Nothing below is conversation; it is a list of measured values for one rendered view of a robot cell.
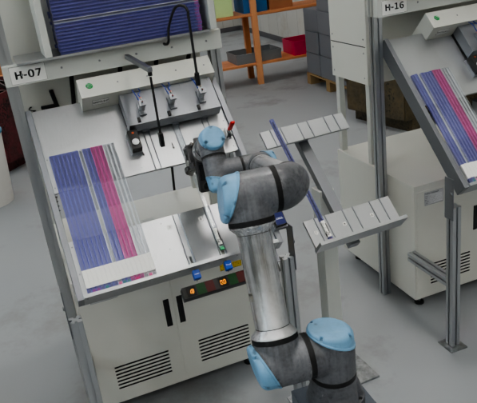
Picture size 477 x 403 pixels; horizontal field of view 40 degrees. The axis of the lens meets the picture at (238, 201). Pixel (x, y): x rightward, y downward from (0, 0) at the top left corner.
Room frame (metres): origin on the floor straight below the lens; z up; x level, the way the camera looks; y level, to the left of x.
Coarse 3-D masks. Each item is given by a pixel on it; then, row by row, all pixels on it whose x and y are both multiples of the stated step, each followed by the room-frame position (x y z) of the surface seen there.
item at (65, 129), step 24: (48, 120) 2.22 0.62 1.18; (72, 120) 2.23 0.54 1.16; (96, 120) 2.25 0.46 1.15; (120, 120) 2.26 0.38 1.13; (192, 120) 2.30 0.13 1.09; (216, 120) 2.31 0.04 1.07; (48, 144) 2.15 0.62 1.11; (72, 144) 2.16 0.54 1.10; (96, 144) 2.17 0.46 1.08; (120, 144) 2.18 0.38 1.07; (144, 144) 2.20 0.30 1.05; (168, 144) 2.21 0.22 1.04; (48, 168) 2.08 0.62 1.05; (144, 168) 2.13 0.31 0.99
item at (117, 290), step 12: (276, 240) 1.96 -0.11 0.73; (192, 264) 1.86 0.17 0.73; (204, 264) 1.87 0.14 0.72; (216, 264) 1.91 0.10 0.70; (156, 276) 1.82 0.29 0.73; (168, 276) 1.84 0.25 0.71; (180, 276) 1.88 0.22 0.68; (108, 288) 1.77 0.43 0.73; (120, 288) 1.78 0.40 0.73; (132, 288) 1.81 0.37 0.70; (96, 300) 1.79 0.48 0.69
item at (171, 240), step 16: (144, 224) 1.97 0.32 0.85; (160, 224) 1.97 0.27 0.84; (176, 224) 1.98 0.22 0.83; (192, 224) 1.99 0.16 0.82; (208, 224) 1.99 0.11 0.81; (224, 224) 2.00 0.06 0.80; (160, 240) 1.93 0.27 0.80; (176, 240) 1.94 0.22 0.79; (192, 240) 1.94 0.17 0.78; (208, 240) 1.95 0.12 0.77; (224, 240) 1.96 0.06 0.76; (160, 256) 1.89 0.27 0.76; (176, 256) 1.90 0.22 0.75; (192, 256) 1.90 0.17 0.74; (208, 256) 1.91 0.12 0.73; (80, 272) 1.82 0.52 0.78; (160, 272) 1.85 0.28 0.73
